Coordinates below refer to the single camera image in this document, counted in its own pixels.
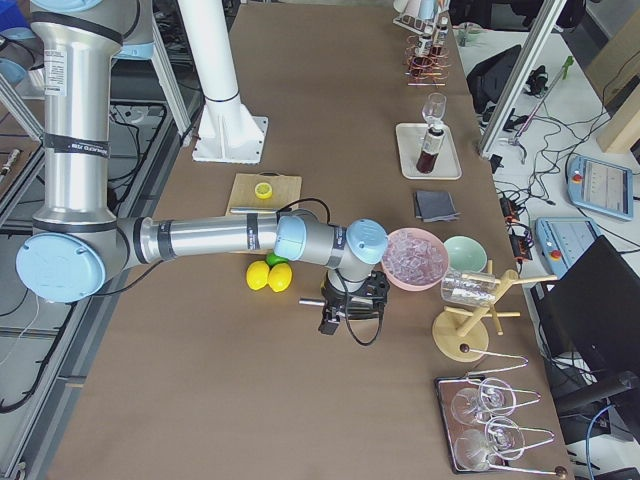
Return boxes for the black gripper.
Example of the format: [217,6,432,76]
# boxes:
[318,270,389,335]

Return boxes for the tea bottle taken out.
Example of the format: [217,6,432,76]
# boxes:
[416,125,445,174]

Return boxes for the copper wire bottle basket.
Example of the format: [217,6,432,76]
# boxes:
[404,35,451,87]

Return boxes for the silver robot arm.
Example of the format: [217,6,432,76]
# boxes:
[15,1,389,335]

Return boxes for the tea bottle front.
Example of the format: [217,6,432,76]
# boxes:
[415,33,433,58]

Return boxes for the tea bottle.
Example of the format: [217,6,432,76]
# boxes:
[431,16,449,56]
[415,33,433,58]

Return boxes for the tea bottle back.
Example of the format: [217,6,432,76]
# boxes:
[431,16,449,56]

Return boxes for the steel ice scoop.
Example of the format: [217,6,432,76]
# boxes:
[298,298,325,307]

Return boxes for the green lime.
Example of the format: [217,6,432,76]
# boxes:
[265,252,288,267]

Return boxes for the whole yellow lemon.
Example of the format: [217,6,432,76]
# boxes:
[245,260,270,291]

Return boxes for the pink bowl with ice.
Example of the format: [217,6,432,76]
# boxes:
[381,228,449,291]

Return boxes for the wooden cup tree stand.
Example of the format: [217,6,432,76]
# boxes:
[432,270,558,363]

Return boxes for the bamboo cutting board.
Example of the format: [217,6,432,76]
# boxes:
[226,173,302,215]

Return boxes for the yellow lemon half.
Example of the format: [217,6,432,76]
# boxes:
[254,182,273,200]

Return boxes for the mint green bowl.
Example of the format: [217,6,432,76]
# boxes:
[444,236,488,272]

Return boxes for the clear glass mug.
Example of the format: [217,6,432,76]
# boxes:
[440,269,499,307]

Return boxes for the dark grey folded cloth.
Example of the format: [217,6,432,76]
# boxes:
[414,190,459,223]

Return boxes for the upper hanging wine glass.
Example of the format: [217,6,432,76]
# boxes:
[450,377,516,425]

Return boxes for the hanging wine glass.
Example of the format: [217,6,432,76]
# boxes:
[450,377,516,425]
[453,417,524,472]

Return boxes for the black glass rack tray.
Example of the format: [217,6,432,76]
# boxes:
[433,373,569,476]

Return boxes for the white serving tray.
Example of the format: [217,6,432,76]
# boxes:
[395,123,462,180]

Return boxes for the lower hanging wine glass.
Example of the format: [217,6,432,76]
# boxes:
[453,417,524,472]

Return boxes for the wine glass on tray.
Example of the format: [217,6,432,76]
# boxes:
[422,92,447,125]

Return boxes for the near teach pendant tablet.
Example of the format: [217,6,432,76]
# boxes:
[535,217,601,278]

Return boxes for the teach pendant tablet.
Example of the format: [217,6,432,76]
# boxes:
[535,217,601,278]
[567,156,634,221]

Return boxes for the black monitor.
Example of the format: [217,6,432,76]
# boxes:
[534,236,639,373]

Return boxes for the far teach pendant tablet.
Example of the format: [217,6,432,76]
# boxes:
[567,156,634,221]

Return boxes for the white cup rack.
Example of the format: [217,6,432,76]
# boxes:
[393,0,442,33]

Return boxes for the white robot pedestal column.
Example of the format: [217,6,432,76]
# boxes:
[179,0,268,165]

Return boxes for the aluminium frame post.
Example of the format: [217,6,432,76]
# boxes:
[478,0,566,160]

